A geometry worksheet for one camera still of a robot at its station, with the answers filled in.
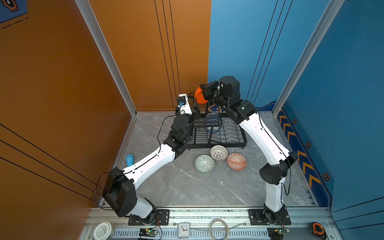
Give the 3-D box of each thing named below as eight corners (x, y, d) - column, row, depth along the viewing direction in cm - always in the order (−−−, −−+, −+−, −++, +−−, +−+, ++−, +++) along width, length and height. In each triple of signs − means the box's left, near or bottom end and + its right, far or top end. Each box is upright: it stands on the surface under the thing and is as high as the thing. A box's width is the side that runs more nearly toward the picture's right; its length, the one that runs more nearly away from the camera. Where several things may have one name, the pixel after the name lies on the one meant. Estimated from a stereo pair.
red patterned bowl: (228, 171, 90) (229, 168, 87) (225, 156, 97) (226, 152, 94) (246, 171, 90) (248, 168, 87) (242, 156, 97) (244, 152, 94)
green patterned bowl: (202, 177, 88) (202, 173, 84) (192, 164, 93) (192, 160, 90) (216, 167, 92) (216, 163, 88) (206, 155, 97) (206, 151, 94)
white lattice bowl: (210, 161, 94) (211, 157, 91) (209, 149, 100) (210, 145, 96) (227, 161, 94) (228, 157, 91) (225, 149, 100) (226, 145, 96)
